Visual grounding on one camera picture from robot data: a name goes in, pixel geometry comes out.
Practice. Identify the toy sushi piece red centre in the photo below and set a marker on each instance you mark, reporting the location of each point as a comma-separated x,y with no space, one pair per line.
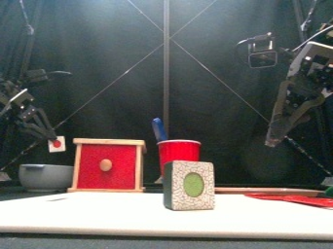
56,146

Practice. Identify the toy sushi piece green centre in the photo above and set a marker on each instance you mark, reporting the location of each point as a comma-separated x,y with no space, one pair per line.
178,194

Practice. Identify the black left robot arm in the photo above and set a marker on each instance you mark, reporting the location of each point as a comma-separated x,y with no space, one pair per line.
5,86

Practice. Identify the grey-blue bowl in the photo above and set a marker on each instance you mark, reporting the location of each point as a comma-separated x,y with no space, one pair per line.
45,178

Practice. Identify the wooden box with red front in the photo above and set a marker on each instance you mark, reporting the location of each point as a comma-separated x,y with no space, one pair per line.
92,168

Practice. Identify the red plastic cup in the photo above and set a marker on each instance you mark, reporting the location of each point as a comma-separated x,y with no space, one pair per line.
178,150

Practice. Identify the red toy knife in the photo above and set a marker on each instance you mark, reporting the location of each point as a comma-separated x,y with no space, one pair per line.
303,199

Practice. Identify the blue plastic utensil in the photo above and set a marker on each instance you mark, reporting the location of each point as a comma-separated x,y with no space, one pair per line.
159,129

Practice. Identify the white cutting board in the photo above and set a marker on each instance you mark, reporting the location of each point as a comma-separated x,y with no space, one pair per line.
108,214

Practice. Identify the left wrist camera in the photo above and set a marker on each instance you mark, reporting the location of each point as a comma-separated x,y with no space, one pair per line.
39,75

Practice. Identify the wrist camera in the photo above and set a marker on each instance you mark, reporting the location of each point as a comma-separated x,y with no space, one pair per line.
262,59
39,75

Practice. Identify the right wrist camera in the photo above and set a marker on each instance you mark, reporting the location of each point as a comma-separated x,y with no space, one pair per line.
262,59

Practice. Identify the grey vertical frame pole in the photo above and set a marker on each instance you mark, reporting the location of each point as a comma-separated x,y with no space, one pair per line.
166,81

